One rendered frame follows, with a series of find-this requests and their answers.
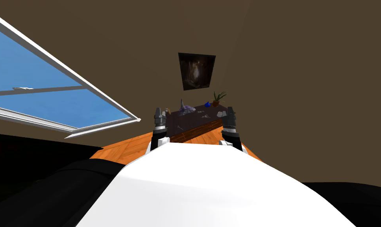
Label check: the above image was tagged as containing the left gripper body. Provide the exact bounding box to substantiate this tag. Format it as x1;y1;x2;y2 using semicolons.
154;114;168;128

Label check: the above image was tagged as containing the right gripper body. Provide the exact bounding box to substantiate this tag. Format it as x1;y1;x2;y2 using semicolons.
222;111;237;127

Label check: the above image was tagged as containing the potted green plant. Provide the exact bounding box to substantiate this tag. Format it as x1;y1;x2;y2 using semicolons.
211;91;227;108

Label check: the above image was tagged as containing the purple crystal ornament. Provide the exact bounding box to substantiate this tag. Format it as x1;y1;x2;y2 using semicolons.
178;98;197;116

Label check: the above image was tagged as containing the dark wooden table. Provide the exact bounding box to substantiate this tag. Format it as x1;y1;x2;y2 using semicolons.
164;105;229;143

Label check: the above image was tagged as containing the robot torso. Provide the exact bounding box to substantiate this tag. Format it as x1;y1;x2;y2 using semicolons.
75;141;358;227

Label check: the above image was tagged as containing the white framed window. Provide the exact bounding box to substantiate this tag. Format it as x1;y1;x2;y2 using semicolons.
0;9;142;140

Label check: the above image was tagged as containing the dark framed wall picture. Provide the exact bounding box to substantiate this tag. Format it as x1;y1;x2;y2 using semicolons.
178;52;217;92

